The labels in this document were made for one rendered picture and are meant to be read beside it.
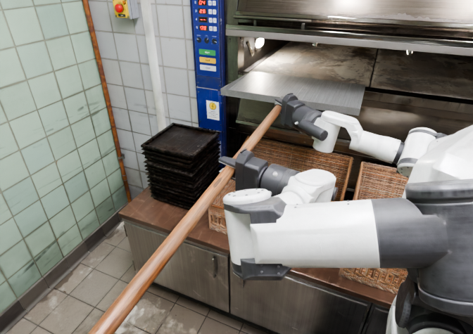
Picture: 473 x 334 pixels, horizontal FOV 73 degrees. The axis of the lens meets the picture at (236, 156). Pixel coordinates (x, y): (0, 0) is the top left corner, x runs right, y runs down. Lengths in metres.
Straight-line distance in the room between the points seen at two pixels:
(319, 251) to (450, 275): 0.15
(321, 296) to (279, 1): 1.24
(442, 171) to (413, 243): 0.16
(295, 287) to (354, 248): 1.05
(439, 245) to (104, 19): 1.87
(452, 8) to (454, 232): 1.10
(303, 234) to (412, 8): 1.13
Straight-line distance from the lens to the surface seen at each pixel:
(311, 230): 0.44
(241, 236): 0.50
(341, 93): 1.43
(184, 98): 1.83
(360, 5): 1.44
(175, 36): 1.75
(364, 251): 0.44
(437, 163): 0.58
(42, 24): 1.91
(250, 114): 1.66
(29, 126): 1.89
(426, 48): 1.32
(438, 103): 1.54
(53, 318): 2.18
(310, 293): 1.48
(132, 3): 1.82
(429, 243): 0.45
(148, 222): 1.63
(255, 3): 1.52
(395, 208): 0.45
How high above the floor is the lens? 1.65
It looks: 31 degrees down
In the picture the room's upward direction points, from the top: straight up
